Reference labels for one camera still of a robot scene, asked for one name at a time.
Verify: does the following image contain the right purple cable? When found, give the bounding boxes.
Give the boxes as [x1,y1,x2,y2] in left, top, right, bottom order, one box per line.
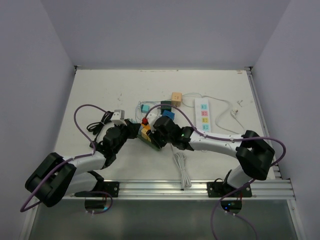
[144,104,287,240]

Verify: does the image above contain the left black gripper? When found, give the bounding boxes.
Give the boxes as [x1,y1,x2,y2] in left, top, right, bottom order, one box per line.
[113,119,140,154]

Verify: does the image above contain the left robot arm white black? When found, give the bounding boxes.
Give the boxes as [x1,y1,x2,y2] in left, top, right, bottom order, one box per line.
[25,119,141,207]

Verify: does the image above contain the white strip cord with plug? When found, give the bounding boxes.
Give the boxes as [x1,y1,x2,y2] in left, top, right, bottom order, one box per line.
[182,92,246,135]

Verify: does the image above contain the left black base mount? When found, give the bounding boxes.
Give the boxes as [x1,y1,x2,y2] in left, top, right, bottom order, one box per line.
[74,171,120,198]

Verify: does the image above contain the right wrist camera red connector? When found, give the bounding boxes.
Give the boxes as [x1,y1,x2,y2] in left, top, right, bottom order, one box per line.
[141,113,159,127]

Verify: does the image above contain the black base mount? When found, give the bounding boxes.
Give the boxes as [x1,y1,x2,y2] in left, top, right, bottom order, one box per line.
[74,171,120,198]
[206,178,253,198]

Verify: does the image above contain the mint green thin cable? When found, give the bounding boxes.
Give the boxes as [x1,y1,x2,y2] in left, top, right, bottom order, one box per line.
[134,93,201,121]

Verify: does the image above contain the aluminium front rail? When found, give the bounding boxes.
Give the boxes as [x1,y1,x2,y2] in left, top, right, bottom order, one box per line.
[59,178,297,200]

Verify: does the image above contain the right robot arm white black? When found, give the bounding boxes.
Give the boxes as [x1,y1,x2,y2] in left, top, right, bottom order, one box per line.
[150,116,275,197]

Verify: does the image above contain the white power strip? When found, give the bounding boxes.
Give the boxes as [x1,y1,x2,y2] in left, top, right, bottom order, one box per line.
[194,98,212,132]

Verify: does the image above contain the dark green dragon charger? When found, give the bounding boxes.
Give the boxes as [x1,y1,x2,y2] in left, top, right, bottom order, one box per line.
[160,100,172,112]

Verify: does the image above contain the black bundled power cord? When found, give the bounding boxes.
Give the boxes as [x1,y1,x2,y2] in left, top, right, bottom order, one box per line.
[86,111,113,137]

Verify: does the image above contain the white thin usb cable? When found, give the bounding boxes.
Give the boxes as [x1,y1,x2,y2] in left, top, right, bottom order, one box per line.
[134,101,151,123]

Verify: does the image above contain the blue cube plug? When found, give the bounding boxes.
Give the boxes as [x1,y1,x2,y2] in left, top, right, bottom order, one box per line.
[162,110,175,121]

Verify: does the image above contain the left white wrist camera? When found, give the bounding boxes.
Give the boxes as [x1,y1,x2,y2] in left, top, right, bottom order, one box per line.
[110,109,127,126]

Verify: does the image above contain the green power strip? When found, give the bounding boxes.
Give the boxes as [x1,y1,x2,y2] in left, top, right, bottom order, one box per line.
[137,133,162,151]

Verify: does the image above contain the teal cube plug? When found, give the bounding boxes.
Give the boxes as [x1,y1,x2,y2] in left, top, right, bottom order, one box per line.
[140,104,150,114]

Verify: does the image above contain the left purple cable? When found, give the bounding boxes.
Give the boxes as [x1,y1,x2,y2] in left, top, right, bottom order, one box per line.
[19,104,115,215]

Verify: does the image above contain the purple cable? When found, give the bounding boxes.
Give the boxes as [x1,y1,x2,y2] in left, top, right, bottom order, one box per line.
[19,104,115,215]
[144,104,287,240]

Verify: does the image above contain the white bundled power cord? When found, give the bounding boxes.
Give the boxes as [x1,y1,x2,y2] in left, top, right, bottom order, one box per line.
[171,146,193,189]

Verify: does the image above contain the wooden beige cube plug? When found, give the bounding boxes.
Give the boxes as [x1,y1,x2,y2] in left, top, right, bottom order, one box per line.
[171,92,183,108]

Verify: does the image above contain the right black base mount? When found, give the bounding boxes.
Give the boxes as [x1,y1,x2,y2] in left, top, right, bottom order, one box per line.
[206,178,253,198]

